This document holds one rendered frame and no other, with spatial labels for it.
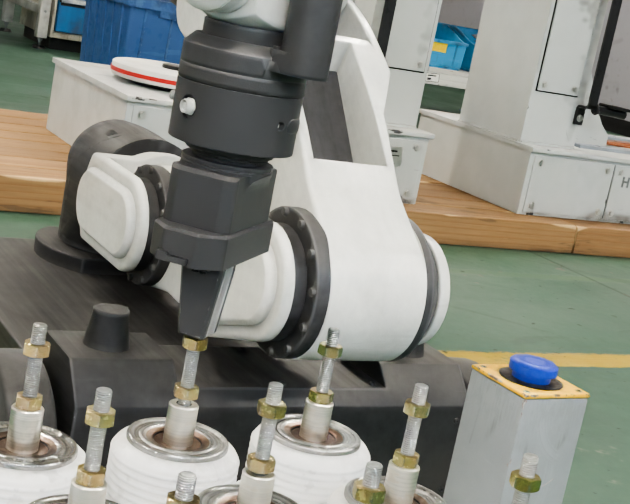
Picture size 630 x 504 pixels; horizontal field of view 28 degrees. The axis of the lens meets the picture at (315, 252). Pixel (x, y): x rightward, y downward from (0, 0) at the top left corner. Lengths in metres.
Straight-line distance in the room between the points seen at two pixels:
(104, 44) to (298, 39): 4.63
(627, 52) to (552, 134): 4.50
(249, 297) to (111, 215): 0.37
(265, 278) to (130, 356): 0.18
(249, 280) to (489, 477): 0.29
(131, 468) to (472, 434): 0.30
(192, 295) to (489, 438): 0.29
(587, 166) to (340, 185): 2.37
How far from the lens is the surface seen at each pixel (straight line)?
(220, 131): 0.84
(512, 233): 3.31
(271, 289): 1.12
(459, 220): 3.20
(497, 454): 1.03
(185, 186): 0.85
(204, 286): 0.89
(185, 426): 0.92
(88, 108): 3.05
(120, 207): 1.46
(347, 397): 1.32
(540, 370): 1.03
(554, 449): 1.05
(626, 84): 7.94
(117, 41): 5.33
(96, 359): 1.21
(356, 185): 1.19
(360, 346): 1.16
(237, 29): 0.84
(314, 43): 0.82
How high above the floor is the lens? 0.60
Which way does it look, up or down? 12 degrees down
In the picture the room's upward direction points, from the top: 11 degrees clockwise
